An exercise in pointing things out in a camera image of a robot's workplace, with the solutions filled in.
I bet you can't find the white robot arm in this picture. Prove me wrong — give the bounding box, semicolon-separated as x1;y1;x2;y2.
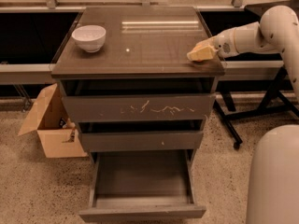
187;6;299;224

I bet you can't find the top drawer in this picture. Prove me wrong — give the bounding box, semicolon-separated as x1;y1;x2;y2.
62;79;215;122

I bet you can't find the middle drawer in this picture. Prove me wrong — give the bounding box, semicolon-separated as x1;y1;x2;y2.
78;119;203;152

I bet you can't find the cardboard box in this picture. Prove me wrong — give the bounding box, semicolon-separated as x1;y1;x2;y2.
18;83;87;158

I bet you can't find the white ceramic bowl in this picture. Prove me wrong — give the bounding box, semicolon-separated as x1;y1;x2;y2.
71;25;107;53

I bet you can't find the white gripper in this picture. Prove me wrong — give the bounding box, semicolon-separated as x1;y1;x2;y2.
187;28;239;62

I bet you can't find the open bottom drawer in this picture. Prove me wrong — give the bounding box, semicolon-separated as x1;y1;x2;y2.
79;150;206;222

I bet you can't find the dark brown drawer cabinet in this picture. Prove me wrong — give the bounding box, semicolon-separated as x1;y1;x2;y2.
50;5;226;224

